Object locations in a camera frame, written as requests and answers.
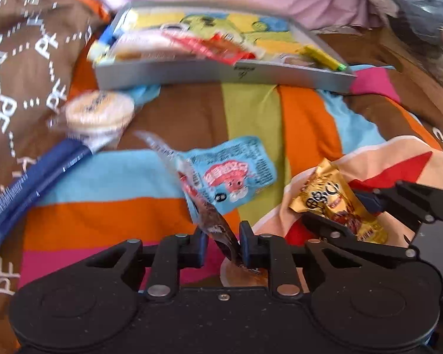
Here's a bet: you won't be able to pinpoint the brown PF patterned cloth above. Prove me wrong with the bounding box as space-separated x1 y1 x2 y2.
0 0 110 353

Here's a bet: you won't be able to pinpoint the red dried tofu packet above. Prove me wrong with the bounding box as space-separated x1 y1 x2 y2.
162 30 257 65

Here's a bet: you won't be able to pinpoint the dark blue stick sachets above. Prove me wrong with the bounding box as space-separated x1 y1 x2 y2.
0 135 113 247

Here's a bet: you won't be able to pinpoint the grey tin tray cartoon print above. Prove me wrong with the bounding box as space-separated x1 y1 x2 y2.
87 1 356 93

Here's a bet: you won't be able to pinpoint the yellow biscuit packet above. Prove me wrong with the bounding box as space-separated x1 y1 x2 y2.
87 9 138 63

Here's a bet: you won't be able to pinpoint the yellow green stick packet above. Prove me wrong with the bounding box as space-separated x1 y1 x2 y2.
301 45 347 72

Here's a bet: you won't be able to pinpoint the gold foil snack packet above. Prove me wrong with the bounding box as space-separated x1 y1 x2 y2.
290 159 388 245

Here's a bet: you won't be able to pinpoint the dark preserved plum packet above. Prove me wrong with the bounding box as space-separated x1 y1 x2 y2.
134 131 247 268

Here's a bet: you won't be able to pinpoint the round rice cracker packet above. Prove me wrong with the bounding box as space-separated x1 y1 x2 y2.
47 90 137 142

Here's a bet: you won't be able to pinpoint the white orange snack packet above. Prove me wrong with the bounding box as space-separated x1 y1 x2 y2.
108 30 195 61

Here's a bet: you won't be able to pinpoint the light blue candy packet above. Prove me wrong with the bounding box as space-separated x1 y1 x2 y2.
175 136 277 215

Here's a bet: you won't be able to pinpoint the colourful striped blanket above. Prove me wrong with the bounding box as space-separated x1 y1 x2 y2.
0 35 443 291

